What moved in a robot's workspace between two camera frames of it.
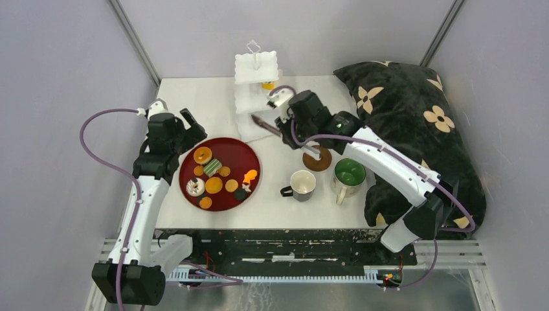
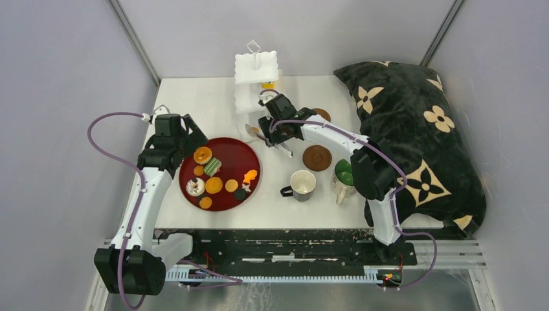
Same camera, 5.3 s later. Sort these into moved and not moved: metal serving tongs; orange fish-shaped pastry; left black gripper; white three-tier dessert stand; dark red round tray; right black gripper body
Moved: metal serving tongs; right black gripper body
Not moved: dark red round tray; white three-tier dessert stand; left black gripper; orange fish-shaped pastry
